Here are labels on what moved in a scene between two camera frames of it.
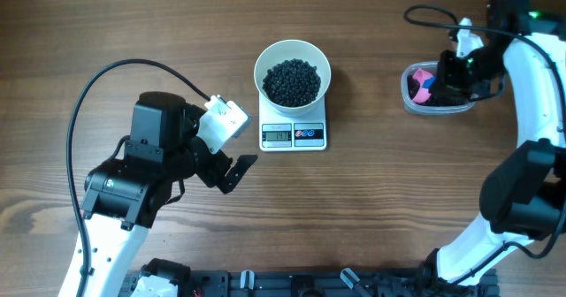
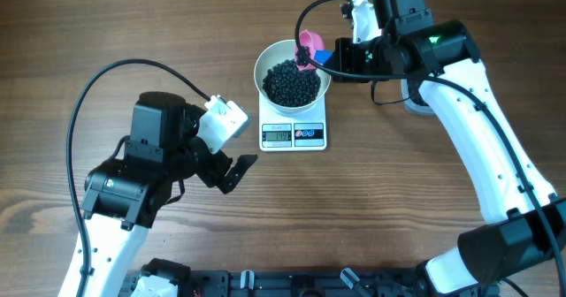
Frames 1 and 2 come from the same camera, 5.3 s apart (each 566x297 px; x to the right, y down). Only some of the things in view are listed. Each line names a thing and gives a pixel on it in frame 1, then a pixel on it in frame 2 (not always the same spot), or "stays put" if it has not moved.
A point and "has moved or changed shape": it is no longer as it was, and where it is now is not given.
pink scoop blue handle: x=425 y=80 has moved or changed shape
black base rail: x=320 y=283 stays put
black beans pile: x=414 y=87 stays put
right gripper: x=447 y=83 -> x=342 y=54
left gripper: x=213 y=176 stays put
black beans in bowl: x=291 y=83 stays put
